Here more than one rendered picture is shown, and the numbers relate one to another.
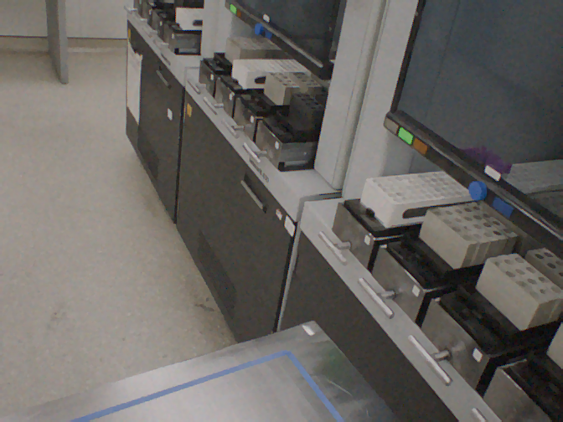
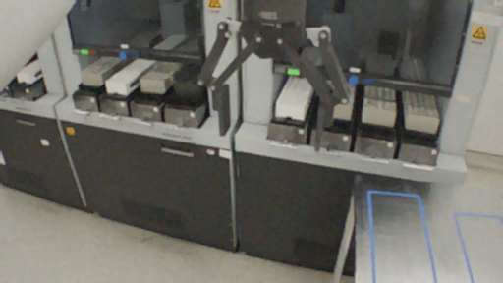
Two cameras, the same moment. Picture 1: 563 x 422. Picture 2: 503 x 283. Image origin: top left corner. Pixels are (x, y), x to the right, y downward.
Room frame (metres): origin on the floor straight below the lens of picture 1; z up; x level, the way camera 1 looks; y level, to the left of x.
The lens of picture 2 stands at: (0.23, 0.70, 1.49)
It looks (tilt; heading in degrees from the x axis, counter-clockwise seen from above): 33 degrees down; 317
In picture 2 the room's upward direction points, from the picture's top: straight up
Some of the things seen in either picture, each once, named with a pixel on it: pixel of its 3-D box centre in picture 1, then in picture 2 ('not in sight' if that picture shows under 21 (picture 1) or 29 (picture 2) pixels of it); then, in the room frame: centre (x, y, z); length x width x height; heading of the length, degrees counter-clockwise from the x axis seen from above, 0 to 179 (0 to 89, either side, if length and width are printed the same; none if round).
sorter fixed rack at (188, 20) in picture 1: (219, 22); (44, 66); (2.15, 0.34, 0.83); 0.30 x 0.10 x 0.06; 120
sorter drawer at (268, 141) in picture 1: (375, 135); (211, 81); (1.48, -0.21, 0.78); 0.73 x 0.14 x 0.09; 120
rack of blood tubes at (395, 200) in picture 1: (435, 198); (297, 94); (1.06, -0.30, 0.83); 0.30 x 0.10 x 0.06; 120
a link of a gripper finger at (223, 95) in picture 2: not in sight; (224, 110); (0.61, 0.41, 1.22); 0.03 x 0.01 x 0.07; 120
